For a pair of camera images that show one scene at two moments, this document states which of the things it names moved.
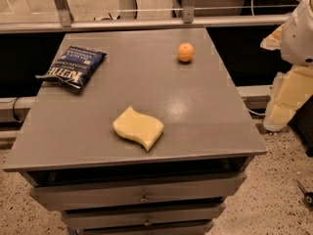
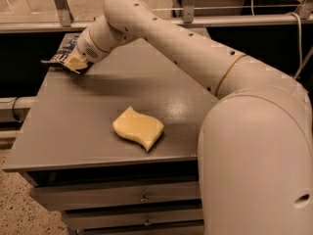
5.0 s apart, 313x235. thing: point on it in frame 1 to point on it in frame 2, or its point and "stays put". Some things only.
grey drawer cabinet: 136,132 stays put
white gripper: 298,38 to 87,49
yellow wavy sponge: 139,127 stays put
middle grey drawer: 133,217 stays put
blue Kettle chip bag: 75,67 to 67,45
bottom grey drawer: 160,231 stays put
